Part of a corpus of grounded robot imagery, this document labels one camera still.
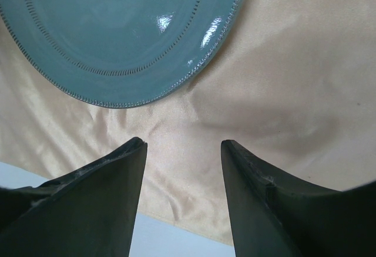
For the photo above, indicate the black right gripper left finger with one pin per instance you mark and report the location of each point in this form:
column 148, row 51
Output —
column 88, row 212

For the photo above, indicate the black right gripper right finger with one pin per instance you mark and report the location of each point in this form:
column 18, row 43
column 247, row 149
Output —
column 273, row 213

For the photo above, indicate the peach satin cloth napkin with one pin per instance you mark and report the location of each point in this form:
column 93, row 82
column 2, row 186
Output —
column 294, row 83

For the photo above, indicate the teal round plate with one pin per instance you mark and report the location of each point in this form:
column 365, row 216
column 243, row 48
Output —
column 119, row 53

